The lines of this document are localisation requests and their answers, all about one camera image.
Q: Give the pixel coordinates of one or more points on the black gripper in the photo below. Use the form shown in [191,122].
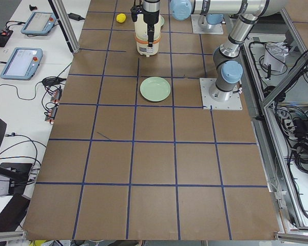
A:
[151,17]

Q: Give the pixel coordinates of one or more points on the white rice cooker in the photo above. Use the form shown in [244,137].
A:
[141,37]

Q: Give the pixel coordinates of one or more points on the green plate near yellow fruit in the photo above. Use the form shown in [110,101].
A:
[161,21]

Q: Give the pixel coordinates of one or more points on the yellow toy fruit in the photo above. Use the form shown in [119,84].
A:
[121,18]

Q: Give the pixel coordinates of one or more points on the black power adapter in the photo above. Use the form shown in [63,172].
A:
[75,17]

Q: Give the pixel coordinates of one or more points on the green plate far side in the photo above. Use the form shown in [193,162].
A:
[155,89]

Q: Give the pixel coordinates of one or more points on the upper teach pendant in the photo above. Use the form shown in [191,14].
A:
[39,23]

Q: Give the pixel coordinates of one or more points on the teach pendant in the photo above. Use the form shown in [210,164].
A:
[22,64]
[39,23]

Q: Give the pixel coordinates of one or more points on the lower teach pendant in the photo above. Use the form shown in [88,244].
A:
[22,64]

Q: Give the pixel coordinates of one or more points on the crumpled white paper bag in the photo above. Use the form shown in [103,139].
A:
[275,56]

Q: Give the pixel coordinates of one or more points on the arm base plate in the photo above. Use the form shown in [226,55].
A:
[209,24]
[214,99]

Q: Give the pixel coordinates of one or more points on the aluminium frame post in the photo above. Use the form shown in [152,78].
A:
[62,18]

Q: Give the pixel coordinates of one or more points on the black camera stand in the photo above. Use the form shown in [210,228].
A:
[13,176]

